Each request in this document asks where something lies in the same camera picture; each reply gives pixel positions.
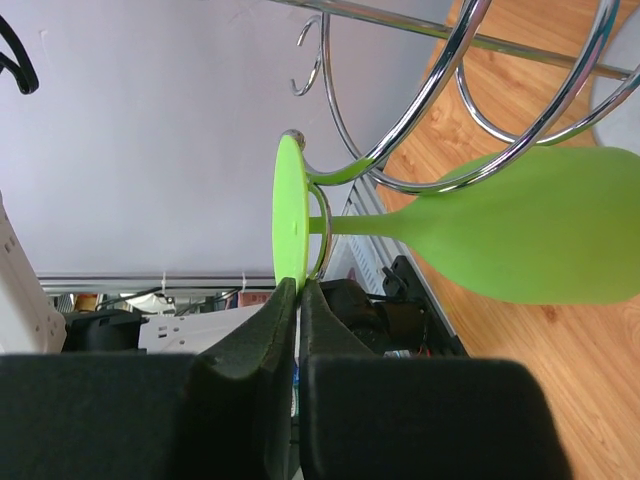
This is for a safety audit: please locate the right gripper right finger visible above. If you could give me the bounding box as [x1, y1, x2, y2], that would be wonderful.
[299, 281, 573, 479]

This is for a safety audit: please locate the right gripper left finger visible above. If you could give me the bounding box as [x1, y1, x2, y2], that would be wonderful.
[1, 279, 296, 479]

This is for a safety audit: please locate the chrome wine glass rack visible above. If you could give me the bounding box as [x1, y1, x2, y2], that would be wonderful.
[269, 0, 640, 281]

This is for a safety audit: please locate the green wine glass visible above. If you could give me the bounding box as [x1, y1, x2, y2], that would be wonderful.
[272, 136, 639, 305]

